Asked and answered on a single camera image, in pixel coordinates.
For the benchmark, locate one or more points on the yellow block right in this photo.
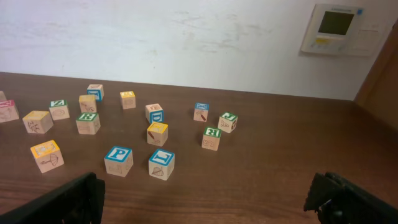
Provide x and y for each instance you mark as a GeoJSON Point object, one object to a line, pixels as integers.
{"type": "Point", "coordinates": [157, 133]}

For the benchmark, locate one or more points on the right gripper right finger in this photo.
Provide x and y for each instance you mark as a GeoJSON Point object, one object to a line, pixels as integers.
{"type": "Point", "coordinates": [336, 200]}

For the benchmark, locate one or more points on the green J block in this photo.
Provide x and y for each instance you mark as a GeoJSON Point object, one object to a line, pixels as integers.
{"type": "Point", "coordinates": [227, 122]}

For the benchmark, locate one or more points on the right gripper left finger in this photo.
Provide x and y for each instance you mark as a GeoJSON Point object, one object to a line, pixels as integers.
{"type": "Point", "coordinates": [80, 200]}

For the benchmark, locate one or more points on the blue L block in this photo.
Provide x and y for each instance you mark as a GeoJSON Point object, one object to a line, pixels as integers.
{"type": "Point", "coordinates": [161, 164]}

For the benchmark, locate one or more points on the wooden block blue side top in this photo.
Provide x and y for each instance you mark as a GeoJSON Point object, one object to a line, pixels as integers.
{"type": "Point", "coordinates": [97, 90]}

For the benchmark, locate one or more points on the wall control panel white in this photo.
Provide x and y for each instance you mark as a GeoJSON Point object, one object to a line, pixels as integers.
{"type": "Point", "coordinates": [344, 30]}

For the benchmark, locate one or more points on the blue X block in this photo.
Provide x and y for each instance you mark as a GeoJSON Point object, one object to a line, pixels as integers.
{"type": "Point", "coordinates": [201, 112]}

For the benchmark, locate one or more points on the green r block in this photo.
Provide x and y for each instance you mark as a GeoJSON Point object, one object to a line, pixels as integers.
{"type": "Point", "coordinates": [211, 138]}
{"type": "Point", "coordinates": [88, 123]}

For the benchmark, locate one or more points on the blue P block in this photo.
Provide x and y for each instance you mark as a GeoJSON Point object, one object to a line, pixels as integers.
{"type": "Point", "coordinates": [119, 161]}

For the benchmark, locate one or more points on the yellow umbrella block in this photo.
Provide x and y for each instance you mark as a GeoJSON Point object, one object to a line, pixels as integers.
{"type": "Point", "coordinates": [47, 156]}

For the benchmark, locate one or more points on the red A block centre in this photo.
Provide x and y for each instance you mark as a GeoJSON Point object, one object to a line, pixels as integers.
{"type": "Point", "coordinates": [8, 111]}

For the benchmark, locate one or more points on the green Z block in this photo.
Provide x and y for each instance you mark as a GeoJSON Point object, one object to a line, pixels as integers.
{"type": "Point", "coordinates": [59, 109]}

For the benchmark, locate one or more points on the wooden D block blue side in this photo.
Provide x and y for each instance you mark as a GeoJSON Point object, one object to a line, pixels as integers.
{"type": "Point", "coordinates": [154, 113]}

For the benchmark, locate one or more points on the yellow block top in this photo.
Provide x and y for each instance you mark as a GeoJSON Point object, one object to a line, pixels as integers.
{"type": "Point", "coordinates": [128, 99]}

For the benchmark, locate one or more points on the yellow block upper centre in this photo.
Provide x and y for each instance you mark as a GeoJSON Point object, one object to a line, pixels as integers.
{"type": "Point", "coordinates": [87, 103]}

